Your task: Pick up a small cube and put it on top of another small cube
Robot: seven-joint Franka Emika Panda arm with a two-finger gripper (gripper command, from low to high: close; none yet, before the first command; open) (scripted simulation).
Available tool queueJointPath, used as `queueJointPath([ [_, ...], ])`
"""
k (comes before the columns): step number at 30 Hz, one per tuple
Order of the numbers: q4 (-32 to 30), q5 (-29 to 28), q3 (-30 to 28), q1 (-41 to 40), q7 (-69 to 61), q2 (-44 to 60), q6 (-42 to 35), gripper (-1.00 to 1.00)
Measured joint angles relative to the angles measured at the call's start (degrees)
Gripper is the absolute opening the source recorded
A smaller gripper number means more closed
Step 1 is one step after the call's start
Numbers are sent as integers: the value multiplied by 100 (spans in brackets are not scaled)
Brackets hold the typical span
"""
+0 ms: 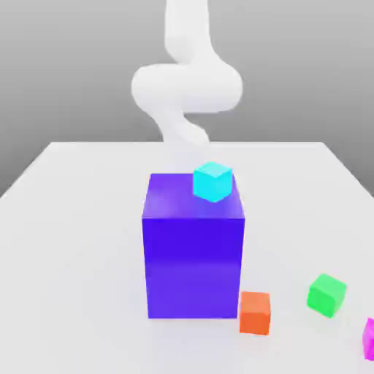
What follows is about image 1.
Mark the small cyan cube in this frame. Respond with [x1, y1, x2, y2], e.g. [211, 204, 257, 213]
[192, 161, 234, 204]

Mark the small orange cube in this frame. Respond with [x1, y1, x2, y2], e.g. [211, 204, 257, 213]
[239, 291, 272, 336]

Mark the small green cube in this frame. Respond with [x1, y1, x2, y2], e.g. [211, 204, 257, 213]
[306, 272, 348, 319]

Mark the small magenta cube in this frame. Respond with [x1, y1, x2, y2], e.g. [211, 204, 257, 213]
[362, 317, 374, 362]

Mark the large purple box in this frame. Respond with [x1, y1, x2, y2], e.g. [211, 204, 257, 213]
[141, 172, 245, 320]

